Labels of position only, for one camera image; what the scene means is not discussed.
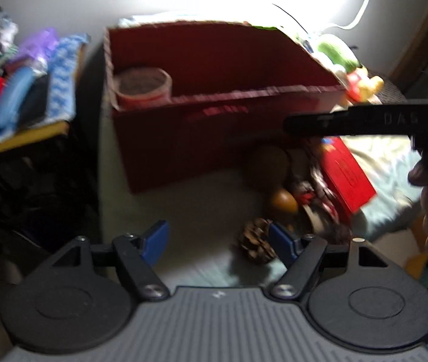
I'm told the brown packing tape roll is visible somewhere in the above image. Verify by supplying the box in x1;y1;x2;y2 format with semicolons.
114;67;173;111

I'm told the yellow board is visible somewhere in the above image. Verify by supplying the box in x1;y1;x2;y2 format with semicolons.
0;121;69;157

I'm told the purple packet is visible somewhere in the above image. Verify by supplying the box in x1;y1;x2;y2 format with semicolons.
10;28;60;72

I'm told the thin black cable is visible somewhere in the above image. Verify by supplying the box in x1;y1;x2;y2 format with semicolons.
272;3;310;33

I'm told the blue plastic tube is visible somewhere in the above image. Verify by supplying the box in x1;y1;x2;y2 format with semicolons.
0;66;35;131

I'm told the pine cone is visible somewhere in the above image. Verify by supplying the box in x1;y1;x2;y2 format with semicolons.
238;218;278;262

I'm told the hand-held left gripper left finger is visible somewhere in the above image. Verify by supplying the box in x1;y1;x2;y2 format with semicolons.
50;220;170;303

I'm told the white cable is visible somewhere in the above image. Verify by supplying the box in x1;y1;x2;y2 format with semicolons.
325;0;378;33

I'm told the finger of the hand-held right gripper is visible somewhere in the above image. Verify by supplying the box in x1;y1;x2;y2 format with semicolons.
284;112;336;136

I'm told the red cardboard box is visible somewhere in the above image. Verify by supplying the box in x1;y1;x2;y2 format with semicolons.
103;21;348;195

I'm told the black furniture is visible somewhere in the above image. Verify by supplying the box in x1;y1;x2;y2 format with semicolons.
0;121;101;283

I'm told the light blue blanket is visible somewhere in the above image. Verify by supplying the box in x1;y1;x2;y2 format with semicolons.
334;136;428;242

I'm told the brown wooden gourd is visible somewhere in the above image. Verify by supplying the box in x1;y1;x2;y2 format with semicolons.
246;145;299;215

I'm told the yellow and red toy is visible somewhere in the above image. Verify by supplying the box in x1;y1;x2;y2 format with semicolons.
344;66;385;104

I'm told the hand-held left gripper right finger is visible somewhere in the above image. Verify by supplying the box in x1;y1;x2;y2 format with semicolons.
268;222;392;302

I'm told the red booklet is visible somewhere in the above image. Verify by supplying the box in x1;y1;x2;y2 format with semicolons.
317;136;377;214

